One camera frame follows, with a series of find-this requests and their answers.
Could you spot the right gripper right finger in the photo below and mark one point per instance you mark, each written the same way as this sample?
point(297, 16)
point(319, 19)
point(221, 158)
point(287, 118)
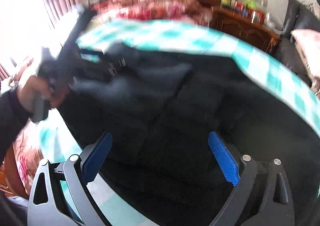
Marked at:
point(261, 192)

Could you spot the person's left forearm black sleeve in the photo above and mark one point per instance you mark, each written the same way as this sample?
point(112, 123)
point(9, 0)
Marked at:
point(13, 118)

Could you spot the white charger with cable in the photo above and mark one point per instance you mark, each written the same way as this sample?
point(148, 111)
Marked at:
point(272, 23)

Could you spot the pink floral pillow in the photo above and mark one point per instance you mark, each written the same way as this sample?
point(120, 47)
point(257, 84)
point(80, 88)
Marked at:
point(307, 46)

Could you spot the black pants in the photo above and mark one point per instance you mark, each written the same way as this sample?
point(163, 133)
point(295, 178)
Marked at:
point(160, 110)

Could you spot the person's left hand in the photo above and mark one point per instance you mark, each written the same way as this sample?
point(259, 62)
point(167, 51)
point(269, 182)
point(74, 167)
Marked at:
point(37, 85)

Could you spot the teal white checkered cloth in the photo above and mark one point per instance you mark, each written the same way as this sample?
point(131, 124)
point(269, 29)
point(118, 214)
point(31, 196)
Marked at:
point(180, 37)

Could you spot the black leather armchair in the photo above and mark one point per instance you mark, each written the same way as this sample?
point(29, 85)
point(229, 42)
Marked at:
point(298, 16)

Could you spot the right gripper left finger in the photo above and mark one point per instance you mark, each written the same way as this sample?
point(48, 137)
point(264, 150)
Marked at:
point(47, 203)

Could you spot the floral red pink quilt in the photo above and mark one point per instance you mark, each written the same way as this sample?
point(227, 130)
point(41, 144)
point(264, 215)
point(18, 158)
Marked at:
point(23, 156)

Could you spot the dark wooden nightstand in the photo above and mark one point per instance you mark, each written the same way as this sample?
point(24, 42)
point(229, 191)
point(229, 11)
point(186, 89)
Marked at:
point(228, 21)

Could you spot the green crumpled bag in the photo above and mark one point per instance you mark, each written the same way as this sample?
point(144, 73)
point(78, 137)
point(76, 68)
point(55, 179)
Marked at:
point(250, 4)

